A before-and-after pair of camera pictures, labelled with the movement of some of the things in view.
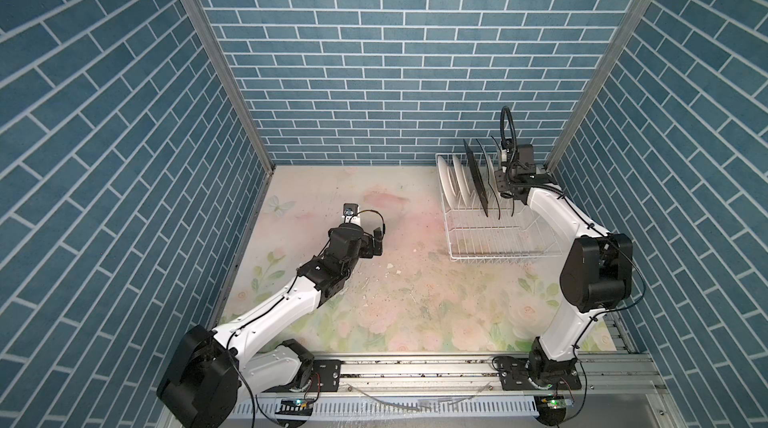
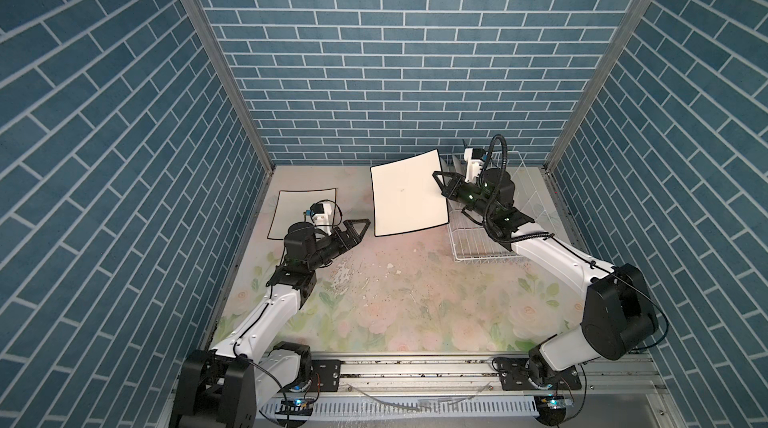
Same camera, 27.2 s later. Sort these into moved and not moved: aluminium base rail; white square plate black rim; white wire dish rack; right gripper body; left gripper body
Moved: white square plate black rim; left gripper body; right gripper body
Not moved: white wire dish rack; aluminium base rail
